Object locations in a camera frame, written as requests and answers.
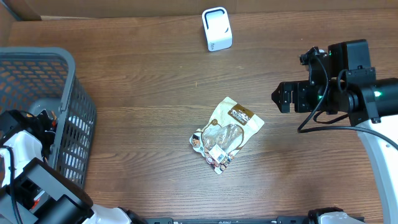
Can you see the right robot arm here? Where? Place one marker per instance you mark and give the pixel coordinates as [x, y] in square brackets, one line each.
[343, 93]

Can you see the cardboard back panel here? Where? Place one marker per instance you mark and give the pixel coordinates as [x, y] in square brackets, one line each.
[35, 9]

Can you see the grey plastic mesh basket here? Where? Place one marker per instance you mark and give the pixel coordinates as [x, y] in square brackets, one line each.
[43, 78]

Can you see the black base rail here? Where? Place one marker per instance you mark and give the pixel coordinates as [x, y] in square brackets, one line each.
[278, 220]

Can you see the beige PanTree snack pouch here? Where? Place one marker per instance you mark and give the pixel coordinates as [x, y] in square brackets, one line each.
[229, 128]

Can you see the white barcode scanner stand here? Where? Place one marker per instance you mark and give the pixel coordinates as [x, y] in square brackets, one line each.
[217, 28]

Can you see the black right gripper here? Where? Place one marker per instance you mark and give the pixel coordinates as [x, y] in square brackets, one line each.
[298, 89]

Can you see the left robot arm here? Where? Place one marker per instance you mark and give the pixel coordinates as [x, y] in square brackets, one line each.
[33, 192]

